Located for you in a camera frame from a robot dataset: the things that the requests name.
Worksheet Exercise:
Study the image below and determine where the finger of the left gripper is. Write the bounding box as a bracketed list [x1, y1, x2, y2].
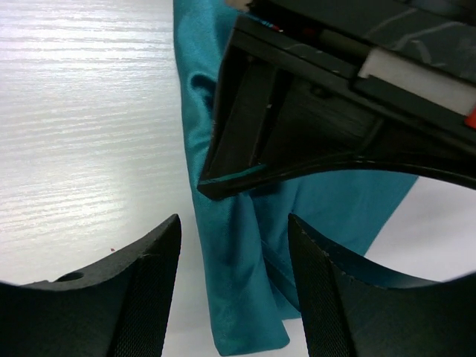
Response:
[198, 16, 475, 199]

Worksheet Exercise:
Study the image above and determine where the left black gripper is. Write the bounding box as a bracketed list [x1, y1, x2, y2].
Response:
[226, 1, 475, 128]

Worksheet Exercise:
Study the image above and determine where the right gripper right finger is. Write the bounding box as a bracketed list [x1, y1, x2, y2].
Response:
[288, 215, 475, 356]

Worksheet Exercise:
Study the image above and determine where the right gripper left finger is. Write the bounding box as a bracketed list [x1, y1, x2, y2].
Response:
[1, 214, 181, 357]

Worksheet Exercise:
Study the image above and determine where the teal cloth napkin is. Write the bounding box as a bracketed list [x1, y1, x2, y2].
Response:
[173, 1, 416, 356]

